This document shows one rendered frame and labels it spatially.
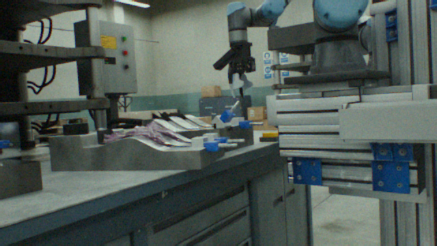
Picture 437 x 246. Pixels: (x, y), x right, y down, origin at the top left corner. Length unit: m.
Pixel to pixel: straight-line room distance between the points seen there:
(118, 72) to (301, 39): 3.70
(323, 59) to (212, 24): 8.60
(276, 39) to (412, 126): 4.86
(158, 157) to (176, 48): 9.23
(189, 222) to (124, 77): 1.20
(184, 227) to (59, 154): 0.45
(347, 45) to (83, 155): 0.82
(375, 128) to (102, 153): 0.76
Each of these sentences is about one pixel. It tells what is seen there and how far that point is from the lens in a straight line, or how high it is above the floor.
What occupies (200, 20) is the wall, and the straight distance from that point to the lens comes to 9.84.
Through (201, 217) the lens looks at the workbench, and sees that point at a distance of 1.24.
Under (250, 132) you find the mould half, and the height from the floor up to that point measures 0.85.
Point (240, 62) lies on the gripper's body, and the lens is 1.44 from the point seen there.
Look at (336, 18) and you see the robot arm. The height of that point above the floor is 1.15.
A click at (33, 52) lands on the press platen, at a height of 1.25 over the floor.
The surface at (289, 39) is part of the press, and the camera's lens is 5.54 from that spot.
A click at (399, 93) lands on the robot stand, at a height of 0.97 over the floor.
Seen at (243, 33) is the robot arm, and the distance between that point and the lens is 1.46.
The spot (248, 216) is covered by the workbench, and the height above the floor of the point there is 0.53.
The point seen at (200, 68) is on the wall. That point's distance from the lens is 9.71.
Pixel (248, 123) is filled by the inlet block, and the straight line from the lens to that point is 1.45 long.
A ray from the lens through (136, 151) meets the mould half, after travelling 1.11.
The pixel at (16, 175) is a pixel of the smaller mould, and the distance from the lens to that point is 0.97.
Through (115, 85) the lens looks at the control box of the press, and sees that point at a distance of 2.14.
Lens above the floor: 0.98
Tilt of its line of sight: 3 degrees down
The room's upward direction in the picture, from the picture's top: 4 degrees counter-clockwise
